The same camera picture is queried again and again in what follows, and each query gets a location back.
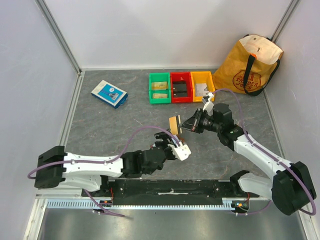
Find gold card with magnetic stripe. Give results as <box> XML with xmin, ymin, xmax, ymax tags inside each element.
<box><xmin>168</xmin><ymin>115</ymin><xmax>182</xmax><ymax>135</ymax></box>

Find brown leather card holder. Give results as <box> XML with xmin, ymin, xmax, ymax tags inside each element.
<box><xmin>178</xmin><ymin>136</ymin><xmax>186</xmax><ymax>145</ymax></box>

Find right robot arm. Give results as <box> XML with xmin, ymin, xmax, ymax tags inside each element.
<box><xmin>179</xmin><ymin>103</ymin><xmax>317</xmax><ymax>216</ymax></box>

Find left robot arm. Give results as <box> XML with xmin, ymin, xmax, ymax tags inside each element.
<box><xmin>28</xmin><ymin>132</ymin><xmax>185</xmax><ymax>197</ymax></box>

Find silver card in yellow bin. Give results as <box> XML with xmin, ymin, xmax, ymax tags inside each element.
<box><xmin>194</xmin><ymin>83</ymin><xmax>210</xmax><ymax>97</ymax></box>

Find black cards in red bin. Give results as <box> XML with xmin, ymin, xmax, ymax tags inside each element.
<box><xmin>172</xmin><ymin>81</ymin><xmax>188</xmax><ymax>98</ymax></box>

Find gold card lower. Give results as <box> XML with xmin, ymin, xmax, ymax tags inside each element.
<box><xmin>152</xmin><ymin>93</ymin><xmax>168</xmax><ymax>99</ymax></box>

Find gold card upper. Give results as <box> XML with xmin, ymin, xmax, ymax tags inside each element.
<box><xmin>151</xmin><ymin>81</ymin><xmax>168</xmax><ymax>91</ymax></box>

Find yellow plastic bin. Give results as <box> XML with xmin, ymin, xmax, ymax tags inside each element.
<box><xmin>190</xmin><ymin>71</ymin><xmax>216</xmax><ymax>103</ymax></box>

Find red plastic bin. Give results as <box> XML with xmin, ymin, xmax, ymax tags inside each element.
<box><xmin>170</xmin><ymin>71</ymin><xmax>194</xmax><ymax>104</ymax></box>

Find green plastic bin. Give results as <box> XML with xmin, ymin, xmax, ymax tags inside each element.
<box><xmin>148</xmin><ymin>72</ymin><xmax>172</xmax><ymax>105</ymax></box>

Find blue and white box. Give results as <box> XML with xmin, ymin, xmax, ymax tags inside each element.
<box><xmin>91</xmin><ymin>80</ymin><xmax>128</xmax><ymax>109</ymax></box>

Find yellow Trader Joe's tote bag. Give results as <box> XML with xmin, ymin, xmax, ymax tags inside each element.
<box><xmin>212</xmin><ymin>34</ymin><xmax>284</xmax><ymax>97</ymax></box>

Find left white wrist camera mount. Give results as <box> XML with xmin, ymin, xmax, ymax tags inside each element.
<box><xmin>168</xmin><ymin>141</ymin><xmax>191</xmax><ymax>161</ymax></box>

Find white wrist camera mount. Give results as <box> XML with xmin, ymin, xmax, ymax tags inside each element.
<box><xmin>168</xmin><ymin>141</ymin><xmax>191</xmax><ymax>161</ymax></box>
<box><xmin>202</xmin><ymin>92</ymin><xmax>215</xmax><ymax>114</ymax></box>

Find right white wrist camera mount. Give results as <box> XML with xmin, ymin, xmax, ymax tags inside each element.
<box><xmin>202</xmin><ymin>92</ymin><xmax>215</xmax><ymax>114</ymax></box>

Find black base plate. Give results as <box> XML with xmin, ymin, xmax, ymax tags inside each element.
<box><xmin>90</xmin><ymin>179</ymin><xmax>259</xmax><ymax>205</ymax></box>

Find slotted cable duct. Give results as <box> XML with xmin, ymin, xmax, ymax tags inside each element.
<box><xmin>46</xmin><ymin>199</ymin><xmax>238</xmax><ymax>211</ymax></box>

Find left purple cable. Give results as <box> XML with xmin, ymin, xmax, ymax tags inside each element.
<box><xmin>27</xmin><ymin>125</ymin><xmax>182</xmax><ymax>218</ymax></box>

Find aluminium frame rail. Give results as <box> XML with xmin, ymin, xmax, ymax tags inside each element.
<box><xmin>35</xmin><ymin>187</ymin><xmax>83</xmax><ymax>199</ymax></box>

